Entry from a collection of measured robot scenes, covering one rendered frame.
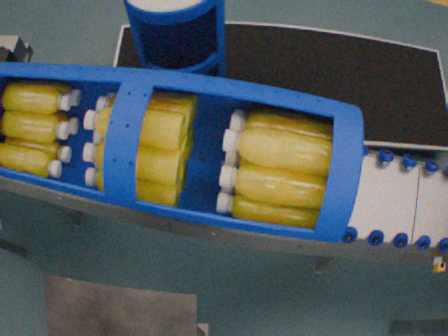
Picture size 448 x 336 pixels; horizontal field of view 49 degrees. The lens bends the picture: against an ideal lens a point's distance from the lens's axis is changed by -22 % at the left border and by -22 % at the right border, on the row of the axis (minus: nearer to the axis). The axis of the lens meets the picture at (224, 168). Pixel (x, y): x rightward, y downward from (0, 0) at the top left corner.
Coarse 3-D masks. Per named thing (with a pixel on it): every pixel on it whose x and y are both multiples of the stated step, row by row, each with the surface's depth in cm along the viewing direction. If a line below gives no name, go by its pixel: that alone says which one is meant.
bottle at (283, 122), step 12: (252, 120) 115; (264, 120) 115; (276, 120) 115; (288, 120) 115; (300, 120) 115; (312, 120) 116; (240, 132) 117; (300, 132) 114; (312, 132) 114; (324, 132) 114
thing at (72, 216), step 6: (48, 204) 182; (54, 204) 183; (54, 210) 194; (60, 210) 191; (66, 210) 199; (72, 210) 208; (66, 216) 201; (72, 216) 208; (78, 216) 218; (72, 222) 215; (78, 222) 218
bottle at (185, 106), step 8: (112, 96) 119; (152, 96) 117; (160, 96) 117; (168, 96) 117; (104, 104) 118; (112, 104) 117; (152, 104) 116; (160, 104) 116; (168, 104) 116; (176, 104) 116; (184, 104) 116; (192, 104) 117; (184, 112) 115; (192, 112) 120; (192, 120) 121
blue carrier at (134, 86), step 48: (0, 96) 124; (96, 96) 131; (144, 96) 108; (240, 96) 108; (288, 96) 110; (336, 144) 104; (96, 192) 113; (192, 192) 128; (336, 192) 103; (336, 240) 112
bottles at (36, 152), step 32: (192, 96) 123; (32, 128) 120; (64, 128) 121; (192, 128) 127; (0, 160) 119; (32, 160) 118; (64, 160) 126; (160, 192) 117; (224, 192) 125; (288, 224) 116
